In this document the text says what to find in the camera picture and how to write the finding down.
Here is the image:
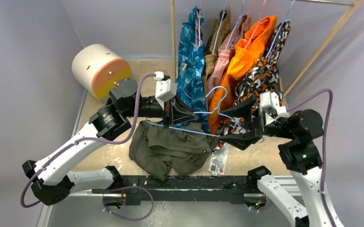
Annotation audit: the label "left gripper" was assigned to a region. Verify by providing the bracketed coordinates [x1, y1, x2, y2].
[124, 90, 199, 128]

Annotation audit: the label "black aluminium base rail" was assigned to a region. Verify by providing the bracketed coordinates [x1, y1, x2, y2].
[70, 175, 266, 206]

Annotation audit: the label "blue patterned shorts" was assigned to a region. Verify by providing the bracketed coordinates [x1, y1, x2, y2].
[172, 6, 210, 132]

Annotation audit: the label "olive green shorts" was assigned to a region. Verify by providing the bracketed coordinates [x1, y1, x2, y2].
[129, 121, 218, 181]

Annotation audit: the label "pink shorts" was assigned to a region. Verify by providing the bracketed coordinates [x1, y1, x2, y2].
[206, 12, 251, 92]

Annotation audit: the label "blue hanger of brown shorts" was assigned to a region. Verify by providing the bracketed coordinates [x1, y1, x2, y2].
[212, 0, 228, 54]

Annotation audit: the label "camouflage orange black shorts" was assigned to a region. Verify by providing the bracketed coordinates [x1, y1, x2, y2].
[209, 16, 291, 150]

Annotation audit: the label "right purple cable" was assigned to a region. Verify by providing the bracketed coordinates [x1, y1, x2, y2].
[248, 88, 339, 227]

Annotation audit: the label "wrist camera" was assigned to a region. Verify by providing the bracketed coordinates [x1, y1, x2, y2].
[259, 91, 289, 126]
[154, 71, 177, 110]

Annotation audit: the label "white printed tag card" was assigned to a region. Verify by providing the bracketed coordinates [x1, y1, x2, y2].
[207, 143, 230, 176]

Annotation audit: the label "brown shorts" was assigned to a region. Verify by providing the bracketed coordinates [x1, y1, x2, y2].
[201, 6, 231, 96]

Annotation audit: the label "wooden clothes rack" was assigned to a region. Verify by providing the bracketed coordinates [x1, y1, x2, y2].
[169, 0, 364, 120]

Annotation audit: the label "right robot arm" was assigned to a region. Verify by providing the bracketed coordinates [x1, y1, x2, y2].
[220, 92, 342, 227]

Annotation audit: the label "blue hanger of camouflage shorts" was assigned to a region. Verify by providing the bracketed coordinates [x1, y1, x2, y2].
[266, 0, 295, 58]

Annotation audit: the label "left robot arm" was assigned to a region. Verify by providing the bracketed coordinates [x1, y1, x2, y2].
[22, 78, 198, 206]

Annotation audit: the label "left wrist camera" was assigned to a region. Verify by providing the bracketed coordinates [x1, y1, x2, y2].
[154, 71, 177, 110]

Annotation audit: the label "round pastel drawer box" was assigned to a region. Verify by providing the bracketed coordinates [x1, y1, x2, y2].
[71, 44, 132, 102]

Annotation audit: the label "pink hanger of orange shorts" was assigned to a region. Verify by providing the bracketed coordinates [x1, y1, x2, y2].
[244, 0, 267, 49]

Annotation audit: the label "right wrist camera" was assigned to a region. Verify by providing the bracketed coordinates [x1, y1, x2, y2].
[259, 91, 289, 126]

